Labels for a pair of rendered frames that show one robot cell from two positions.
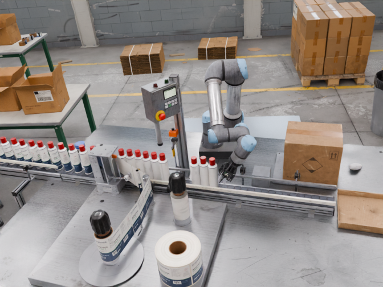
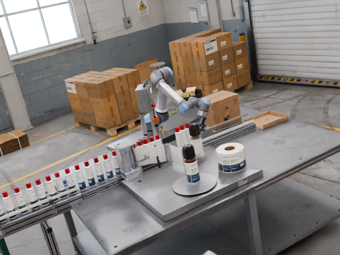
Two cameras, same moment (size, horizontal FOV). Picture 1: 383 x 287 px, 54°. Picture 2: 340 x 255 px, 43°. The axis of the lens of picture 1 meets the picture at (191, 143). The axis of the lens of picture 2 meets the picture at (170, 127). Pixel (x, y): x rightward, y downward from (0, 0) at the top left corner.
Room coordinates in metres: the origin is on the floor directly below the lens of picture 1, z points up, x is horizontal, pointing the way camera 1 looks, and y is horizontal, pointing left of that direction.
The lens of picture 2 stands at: (-0.56, 2.37, 2.25)
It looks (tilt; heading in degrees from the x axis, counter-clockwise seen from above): 19 degrees down; 314
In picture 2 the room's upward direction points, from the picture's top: 11 degrees counter-clockwise
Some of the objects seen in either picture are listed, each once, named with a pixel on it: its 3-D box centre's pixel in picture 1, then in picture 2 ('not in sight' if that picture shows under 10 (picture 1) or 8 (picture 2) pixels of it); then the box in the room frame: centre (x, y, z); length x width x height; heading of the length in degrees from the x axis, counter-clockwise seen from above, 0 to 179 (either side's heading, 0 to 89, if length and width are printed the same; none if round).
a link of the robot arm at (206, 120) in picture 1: (212, 121); (151, 120); (2.12, -0.15, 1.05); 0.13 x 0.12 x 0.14; 89
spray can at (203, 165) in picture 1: (204, 172); (183, 136); (1.67, -0.05, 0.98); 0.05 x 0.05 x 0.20
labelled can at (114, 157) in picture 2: not in sight; (116, 163); (1.88, 0.52, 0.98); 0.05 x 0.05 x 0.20
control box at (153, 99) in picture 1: (161, 100); (144, 97); (1.83, 0.14, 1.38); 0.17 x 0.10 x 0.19; 125
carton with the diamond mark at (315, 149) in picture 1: (312, 152); (219, 110); (1.74, -0.69, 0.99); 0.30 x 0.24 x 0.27; 70
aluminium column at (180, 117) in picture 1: (180, 129); (154, 119); (1.86, 0.06, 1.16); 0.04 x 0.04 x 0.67; 70
